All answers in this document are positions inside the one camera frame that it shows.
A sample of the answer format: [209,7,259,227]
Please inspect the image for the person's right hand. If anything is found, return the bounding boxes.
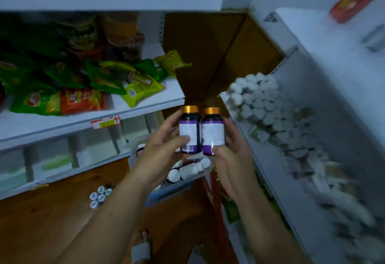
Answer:
[211,117,259,204]

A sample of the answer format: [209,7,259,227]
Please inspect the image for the person's left hand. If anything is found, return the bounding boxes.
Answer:
[129,110,192,191]

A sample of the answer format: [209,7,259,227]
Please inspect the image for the clear plastic bin of bottles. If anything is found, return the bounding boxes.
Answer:
[128,134,213,195]

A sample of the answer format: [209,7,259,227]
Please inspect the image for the purple label brown-cap bottle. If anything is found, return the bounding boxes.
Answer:
[178,105,203,155]
[201,107,225,156]

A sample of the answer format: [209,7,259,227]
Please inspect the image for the person's left forearm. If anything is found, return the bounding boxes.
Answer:
[57,176,157,264]

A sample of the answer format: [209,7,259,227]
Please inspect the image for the pack of small bottles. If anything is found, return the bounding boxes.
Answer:
[89,185,113,209]

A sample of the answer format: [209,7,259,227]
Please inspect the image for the person's left leg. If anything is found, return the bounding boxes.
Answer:
[137,229,151,244]

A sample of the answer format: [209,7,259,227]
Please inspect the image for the blue plastic stool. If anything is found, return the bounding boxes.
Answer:
[144,179,195,208]

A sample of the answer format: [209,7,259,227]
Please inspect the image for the pile of mixed packets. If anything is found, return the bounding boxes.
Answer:
[219,179,289,264]

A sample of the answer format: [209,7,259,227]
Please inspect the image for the red yellow price tag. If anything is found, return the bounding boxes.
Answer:
[90,115,122,130]

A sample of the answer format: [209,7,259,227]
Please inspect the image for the stack of white heart-lid jars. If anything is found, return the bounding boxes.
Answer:
[225,73,301,141]

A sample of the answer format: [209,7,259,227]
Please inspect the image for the white left slipper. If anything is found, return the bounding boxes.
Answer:
[131,242,152,264]

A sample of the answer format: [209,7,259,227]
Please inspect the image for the white slipper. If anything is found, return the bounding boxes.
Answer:
[188,244,208,264]
[131,242,152,264]

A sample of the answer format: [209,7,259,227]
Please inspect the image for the white right slipper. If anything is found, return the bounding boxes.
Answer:
[188,244,208,264]

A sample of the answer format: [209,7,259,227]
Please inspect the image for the pile of snack bags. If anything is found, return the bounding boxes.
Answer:
[0,26,193,116]

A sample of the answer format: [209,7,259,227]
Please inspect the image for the row of pale flat packs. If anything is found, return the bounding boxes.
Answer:
[0,112,164,194]

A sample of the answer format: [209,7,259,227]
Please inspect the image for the dark instant noodle cup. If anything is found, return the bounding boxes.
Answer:
[113,39,144,63]

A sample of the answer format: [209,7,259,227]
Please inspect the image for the orange instant noodle cup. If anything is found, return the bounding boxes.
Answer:
[99,12,145,48]

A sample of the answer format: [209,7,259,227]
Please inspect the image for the green instant noodle cup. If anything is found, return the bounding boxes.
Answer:
[53,12,100,52]

